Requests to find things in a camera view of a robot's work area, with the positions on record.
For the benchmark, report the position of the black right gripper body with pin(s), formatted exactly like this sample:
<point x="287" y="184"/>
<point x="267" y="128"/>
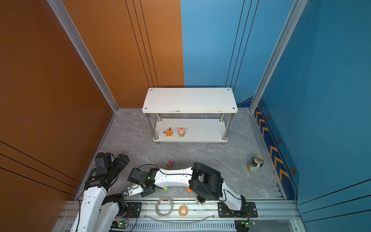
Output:
<point x="145" y="193"/>

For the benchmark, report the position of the green beverage can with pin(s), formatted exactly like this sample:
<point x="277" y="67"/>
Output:
<point x="255" y="164"/>

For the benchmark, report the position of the orange yellow dragon figure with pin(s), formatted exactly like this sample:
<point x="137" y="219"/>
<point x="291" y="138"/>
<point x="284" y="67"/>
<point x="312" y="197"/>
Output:
<point x="168" y="132"/>

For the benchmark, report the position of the pink black toy car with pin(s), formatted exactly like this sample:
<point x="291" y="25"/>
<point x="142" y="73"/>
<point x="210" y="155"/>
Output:
<point x="170" y="164"/>

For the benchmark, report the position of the black lidded paper cup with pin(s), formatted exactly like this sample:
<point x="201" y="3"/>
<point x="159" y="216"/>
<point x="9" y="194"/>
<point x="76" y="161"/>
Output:
<point x="200" y="200"/>

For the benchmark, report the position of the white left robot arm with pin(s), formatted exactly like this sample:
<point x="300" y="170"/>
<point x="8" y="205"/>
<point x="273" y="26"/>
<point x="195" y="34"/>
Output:
<point x="98" y="209"/>

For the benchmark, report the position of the green circuit board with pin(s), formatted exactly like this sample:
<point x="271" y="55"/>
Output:
<point x="119" y="225"/>
<point x="244" y="225"/>

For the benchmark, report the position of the green circuit board left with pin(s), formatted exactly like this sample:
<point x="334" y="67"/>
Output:
<point x="119" y="225"/>

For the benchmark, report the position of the white two-tier metal shelf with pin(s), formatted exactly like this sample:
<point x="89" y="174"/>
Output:
<point x="219" y="101"/>

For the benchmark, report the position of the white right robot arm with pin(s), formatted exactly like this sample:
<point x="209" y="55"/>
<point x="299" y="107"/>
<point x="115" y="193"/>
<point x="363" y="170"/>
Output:
<point x="201" y="179"/>

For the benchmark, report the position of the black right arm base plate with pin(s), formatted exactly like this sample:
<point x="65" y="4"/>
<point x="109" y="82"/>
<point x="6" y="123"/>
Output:
<point x="248" y="210"/>

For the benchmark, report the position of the clear tape roll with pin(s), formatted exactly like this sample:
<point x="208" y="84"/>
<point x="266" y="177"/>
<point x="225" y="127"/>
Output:
<point x="164" y="207"/>

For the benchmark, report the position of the green circuit board right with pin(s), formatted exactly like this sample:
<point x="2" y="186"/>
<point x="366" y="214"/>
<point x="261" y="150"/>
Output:
<point x="244" y="225"/>

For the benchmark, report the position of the tan tape roll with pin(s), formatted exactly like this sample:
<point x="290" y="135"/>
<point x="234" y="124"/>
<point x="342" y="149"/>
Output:
<point x="183" y="211"/>

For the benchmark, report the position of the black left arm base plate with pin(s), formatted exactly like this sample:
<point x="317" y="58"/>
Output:
<point x="129" y="210"/>

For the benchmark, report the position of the pink green monster figure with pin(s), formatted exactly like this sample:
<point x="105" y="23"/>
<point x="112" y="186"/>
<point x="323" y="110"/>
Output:
<point x="181" y="132"/>

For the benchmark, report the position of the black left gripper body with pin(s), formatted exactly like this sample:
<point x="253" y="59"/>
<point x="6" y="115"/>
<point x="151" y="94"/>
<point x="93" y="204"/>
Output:
<point x="118" y="166"/>

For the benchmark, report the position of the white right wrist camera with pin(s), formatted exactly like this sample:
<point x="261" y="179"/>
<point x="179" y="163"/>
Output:
<point x="132" y="190"/>

